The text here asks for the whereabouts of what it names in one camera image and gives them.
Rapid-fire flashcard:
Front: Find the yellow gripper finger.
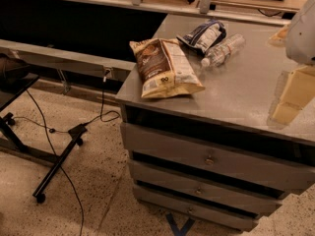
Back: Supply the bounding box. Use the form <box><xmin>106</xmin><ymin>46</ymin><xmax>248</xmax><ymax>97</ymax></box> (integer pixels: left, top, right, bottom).
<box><xmin>268</xmin><ymin>25</ymin><xmax>288</xmax><ymax>47</ymax></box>
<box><xmin>271</xmin><ymin>65</ymin><xmax>315</xmax><ymax>125</ymax></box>

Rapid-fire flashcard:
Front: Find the brown chip bag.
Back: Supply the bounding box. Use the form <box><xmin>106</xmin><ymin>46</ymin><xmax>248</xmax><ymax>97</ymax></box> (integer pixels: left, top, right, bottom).
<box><xmin>129</xmin><ymin>38</ymin><xmax>205</xmax><ymax>98</ymax></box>

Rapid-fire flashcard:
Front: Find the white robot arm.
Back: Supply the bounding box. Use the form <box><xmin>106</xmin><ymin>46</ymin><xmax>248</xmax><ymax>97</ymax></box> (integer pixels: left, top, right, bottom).
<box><xmin>269</xmin><ymin>0</ymin><xmax>315</xmax><ymax>126</ymax></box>

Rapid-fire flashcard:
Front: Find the blue white snack bag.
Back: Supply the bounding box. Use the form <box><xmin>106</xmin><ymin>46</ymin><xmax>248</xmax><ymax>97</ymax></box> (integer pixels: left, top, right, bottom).
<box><xmin>176</xmin><ymin>20</ymin><xmax>226</xmax><ymax>54</ymax></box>

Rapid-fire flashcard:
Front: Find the clear plastic water bottle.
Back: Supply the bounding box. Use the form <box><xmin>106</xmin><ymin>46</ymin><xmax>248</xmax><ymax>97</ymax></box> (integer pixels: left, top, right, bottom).
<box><xmin>201</xmin><ymin>33</ymin><xmax>246</xmax><ymax>68</ymax></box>

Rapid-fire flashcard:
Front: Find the top grey drawer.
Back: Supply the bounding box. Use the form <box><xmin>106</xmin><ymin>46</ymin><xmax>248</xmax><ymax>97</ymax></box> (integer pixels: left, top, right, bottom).
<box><xmin>121</xmin><ymin>123</ymin><xmax>315</xmax><ymax>193</ymax></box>

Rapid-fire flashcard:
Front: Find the grey drawer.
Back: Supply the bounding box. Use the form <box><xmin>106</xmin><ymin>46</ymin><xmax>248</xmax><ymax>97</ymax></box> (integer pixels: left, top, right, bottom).
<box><xmin>133</xmin><ymin>185</ymin><xmax>258</xmax><ymax>231</ymax></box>
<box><xmin>121</xmin><ymin>123</ymin><xmax>315</xmax><ymax>193</ymax></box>
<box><xmin>128</xmin><ymin>160</ymin><xmax>283</xmax><ymax>215</ymax></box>

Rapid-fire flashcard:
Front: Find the grey drawer cabinet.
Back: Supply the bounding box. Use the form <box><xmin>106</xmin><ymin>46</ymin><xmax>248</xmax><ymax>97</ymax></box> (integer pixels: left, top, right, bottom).
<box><xmin>117</xmin><ymin>22</ymin><xmax>315</xmax><ymax>221</ymax></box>

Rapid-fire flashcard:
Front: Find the bottom grey drawer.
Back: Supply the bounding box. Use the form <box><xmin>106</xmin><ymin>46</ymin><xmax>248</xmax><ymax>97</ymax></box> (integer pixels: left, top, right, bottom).
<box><xmin>133</xmin><ymin>185</ymin><xmax>258</xmax><ymax>231</ymax></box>

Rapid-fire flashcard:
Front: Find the middle grey drawer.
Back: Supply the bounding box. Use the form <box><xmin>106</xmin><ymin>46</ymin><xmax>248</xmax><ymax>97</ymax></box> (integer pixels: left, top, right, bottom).
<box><xmin>128</xmin><ymin>160</ymin><xmax>283</xmax><ymax>215</ymax></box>

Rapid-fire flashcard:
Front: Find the black wheeled stand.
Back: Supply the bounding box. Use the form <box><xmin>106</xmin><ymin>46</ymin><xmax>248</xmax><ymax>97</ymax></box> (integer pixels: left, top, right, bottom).
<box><xmin>0</xmin><ymin>74</ymin><xmax>87</xmax><ymax>204</ymax></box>

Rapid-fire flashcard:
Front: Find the black hanging cable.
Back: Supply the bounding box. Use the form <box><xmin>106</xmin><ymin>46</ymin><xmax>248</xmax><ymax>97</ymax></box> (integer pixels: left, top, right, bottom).
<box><xmin>82</xmin><ymin>68</ymin><xmax>122</xmax><ymax>127</ymax></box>

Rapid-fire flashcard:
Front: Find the grey low shelf rail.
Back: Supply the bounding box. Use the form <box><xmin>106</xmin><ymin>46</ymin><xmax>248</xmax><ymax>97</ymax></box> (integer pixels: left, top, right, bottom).
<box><xmin>0</xmin><ymin>39</ymin><xmax>135</xmax><ymax>82</ymax></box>

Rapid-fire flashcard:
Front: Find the black floor cable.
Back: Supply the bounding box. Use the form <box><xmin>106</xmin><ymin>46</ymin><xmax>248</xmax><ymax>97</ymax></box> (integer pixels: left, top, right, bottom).
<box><xmin>13</xmin><ymin>89</ymin><xmax>85</xmax><ymax>236</ymax></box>

